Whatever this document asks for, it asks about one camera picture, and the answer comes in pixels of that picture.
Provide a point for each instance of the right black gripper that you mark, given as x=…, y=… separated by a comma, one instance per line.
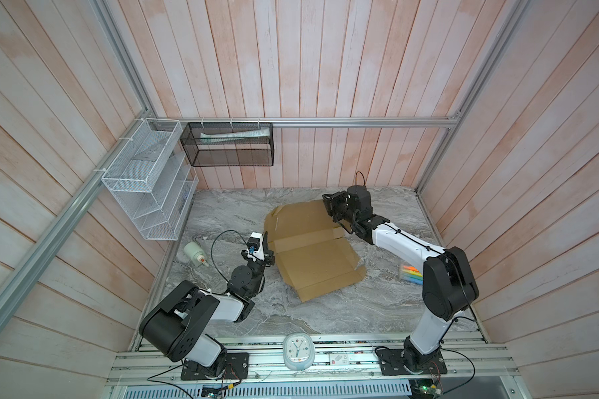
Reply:
x=330, y=203

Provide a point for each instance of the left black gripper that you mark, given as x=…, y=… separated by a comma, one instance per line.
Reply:
x=268, y=257

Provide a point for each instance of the brown cardboard box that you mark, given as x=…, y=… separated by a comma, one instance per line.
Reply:
x=312, y=252

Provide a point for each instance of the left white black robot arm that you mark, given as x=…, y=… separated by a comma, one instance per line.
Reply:
x=176, y=326

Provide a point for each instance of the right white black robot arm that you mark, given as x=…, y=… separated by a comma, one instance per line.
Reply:
x=449, y=286

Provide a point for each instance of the pack of coloured markers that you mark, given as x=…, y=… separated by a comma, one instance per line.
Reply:
x=410, y=274

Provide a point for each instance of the pale blue alarm clock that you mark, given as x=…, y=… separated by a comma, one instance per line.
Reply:
x=298, y=351

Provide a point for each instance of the small white label card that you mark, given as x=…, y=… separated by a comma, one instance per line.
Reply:
x=338, y=359

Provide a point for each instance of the white paper in basket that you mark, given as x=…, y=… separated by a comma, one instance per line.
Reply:
x=235, y=136

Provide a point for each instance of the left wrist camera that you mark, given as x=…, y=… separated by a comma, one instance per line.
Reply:
x=255, y=247

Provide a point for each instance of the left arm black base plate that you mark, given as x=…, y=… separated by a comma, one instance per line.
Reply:
x=229, y=365

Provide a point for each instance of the aluminium front rail frame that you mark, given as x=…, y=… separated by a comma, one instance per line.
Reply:
x=476, y=369

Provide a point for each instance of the black mesh wall basket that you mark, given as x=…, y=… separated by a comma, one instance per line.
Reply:
x=231, y=154

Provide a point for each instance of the white wire mesh shelf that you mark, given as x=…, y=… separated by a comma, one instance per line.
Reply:
x=151, y=181

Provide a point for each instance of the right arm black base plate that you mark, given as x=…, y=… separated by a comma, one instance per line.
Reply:
x=398, y=362

